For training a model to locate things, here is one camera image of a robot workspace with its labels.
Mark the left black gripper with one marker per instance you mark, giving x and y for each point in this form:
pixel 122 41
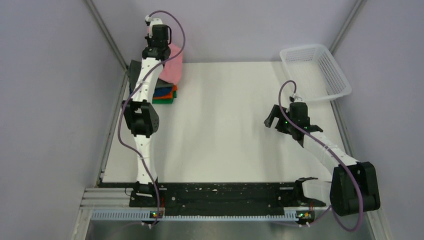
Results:
pixel 148 39

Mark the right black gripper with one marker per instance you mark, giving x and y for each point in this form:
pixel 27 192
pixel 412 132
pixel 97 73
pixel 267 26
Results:
pixel 276 112

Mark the pink t shirt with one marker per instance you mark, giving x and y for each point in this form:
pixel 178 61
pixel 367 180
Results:
pixel 173 70

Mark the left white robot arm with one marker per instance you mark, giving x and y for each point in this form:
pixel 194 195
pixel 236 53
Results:
pixel 140 116

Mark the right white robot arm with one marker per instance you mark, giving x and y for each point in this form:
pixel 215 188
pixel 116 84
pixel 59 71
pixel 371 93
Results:
pixel 353 186

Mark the grey folded t shirt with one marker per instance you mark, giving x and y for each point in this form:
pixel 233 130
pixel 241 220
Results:
pixel 133 72

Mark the blue folded t shirt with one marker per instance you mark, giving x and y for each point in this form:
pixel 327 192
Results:
pixel 162 90

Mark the white plastic basket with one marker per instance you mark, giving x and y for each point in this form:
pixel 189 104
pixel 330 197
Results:
pixel 316 73

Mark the green folded t shirt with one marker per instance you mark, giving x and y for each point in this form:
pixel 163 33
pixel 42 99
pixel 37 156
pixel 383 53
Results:
pixel 166 99

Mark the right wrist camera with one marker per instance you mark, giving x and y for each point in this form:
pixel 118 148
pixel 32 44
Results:
pixel 294 98

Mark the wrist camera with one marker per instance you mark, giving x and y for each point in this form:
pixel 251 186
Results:
pixel 152 21
pixel 294 98

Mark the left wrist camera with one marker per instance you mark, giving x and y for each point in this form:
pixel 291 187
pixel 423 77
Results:
pixel 152 21

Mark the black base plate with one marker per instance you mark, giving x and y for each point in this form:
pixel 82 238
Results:
pixel 226 199

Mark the aluminium frame rail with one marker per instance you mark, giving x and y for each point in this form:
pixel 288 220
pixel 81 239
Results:
pixel 105 198

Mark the white slotted cable duct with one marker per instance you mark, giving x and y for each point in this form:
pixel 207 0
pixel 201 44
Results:
pixel 150 216

